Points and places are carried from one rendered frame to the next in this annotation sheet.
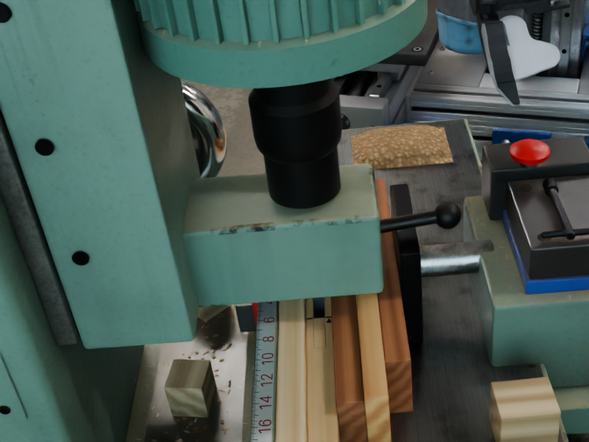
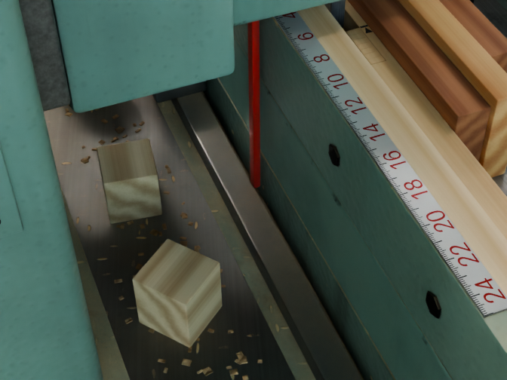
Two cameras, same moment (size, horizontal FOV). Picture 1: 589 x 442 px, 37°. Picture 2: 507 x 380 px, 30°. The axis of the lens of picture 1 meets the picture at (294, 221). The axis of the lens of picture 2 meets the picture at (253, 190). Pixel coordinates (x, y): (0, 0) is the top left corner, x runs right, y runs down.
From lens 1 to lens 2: 29 cm
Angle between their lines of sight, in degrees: 22
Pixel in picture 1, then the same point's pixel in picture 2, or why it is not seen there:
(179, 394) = (124, 189)
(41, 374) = (49, 151)
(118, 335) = (130, 81)
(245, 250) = not seen: outside the picture
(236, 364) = (163, 145)
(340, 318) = (392, 21)
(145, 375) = not seen: hidden behind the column
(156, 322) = (188, 50)
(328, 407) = (439, 127)
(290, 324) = (330, 38)
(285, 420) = (408, 149)
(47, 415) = (53, 219)
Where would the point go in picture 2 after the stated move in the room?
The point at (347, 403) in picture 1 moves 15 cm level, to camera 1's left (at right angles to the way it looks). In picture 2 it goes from (471, 114) to (188, 218)
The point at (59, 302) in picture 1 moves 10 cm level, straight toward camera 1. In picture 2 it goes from (52, 35) to (224, 148)
